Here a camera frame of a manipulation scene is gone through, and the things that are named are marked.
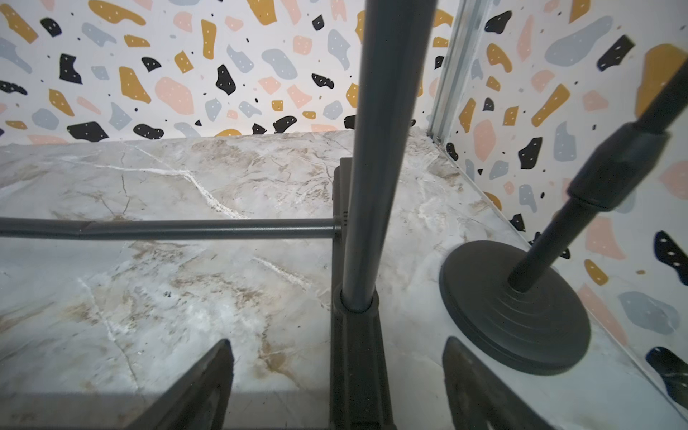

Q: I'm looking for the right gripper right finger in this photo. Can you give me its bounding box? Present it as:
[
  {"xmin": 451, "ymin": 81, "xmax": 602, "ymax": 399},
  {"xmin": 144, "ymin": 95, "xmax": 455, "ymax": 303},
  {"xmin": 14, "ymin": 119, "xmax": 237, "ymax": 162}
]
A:
[{"xmin": 442, "ymin": 337, "xmax": 552, "ymax": 430}]

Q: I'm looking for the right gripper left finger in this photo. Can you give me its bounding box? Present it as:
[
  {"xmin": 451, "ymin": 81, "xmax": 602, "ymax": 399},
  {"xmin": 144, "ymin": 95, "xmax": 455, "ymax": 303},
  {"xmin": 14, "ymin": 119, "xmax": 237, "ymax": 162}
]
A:
[{"xmin": 127, "ymin": 339, "xmax": 234, "ymax": 429}]

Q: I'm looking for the black clothes rack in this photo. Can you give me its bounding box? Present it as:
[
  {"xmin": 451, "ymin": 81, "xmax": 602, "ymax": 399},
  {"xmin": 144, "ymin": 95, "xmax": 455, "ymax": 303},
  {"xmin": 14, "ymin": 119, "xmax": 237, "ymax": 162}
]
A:
[{"xmin": 1, "ymin": 1, "xmax": 436, "ymax": 429}]

